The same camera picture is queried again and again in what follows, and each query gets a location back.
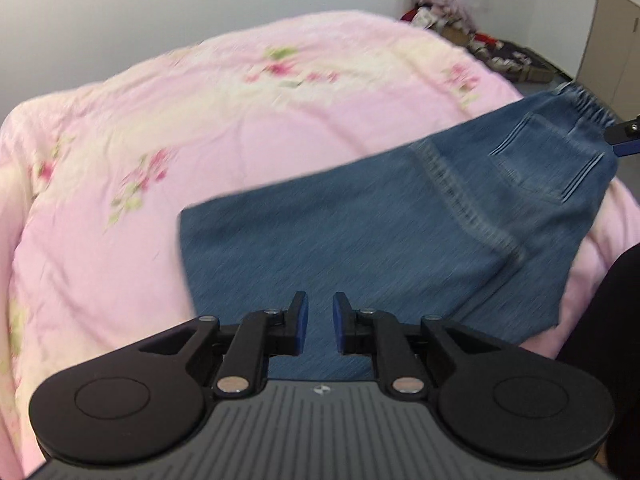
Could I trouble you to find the blue denim pants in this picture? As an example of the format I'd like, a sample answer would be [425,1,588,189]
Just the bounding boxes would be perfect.
[177,82,623,383]

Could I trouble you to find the brown paper bag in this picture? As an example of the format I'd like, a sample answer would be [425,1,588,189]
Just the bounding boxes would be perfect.
[439,24,475,47]

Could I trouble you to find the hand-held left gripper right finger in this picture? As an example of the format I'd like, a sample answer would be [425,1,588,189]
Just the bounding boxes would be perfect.
[332,291,505,401]

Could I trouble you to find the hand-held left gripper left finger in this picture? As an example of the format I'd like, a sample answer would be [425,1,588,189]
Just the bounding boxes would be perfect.
[137,290,310,400]

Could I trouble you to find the pink floral blanket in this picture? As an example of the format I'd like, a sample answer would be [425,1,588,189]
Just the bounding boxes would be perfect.
[0,9,640,478]

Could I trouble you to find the beige wardrobe door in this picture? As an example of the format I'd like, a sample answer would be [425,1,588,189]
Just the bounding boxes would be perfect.
[574,0,640,122]

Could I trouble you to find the pile of purple clothes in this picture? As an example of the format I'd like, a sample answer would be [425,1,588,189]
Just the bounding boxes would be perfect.
[412,0,477,28]

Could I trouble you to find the person's dark clothing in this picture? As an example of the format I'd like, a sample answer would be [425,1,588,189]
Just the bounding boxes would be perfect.
[555,242,640,480]

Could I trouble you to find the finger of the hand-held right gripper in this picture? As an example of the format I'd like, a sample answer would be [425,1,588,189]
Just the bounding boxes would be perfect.
[602,116,640,159]

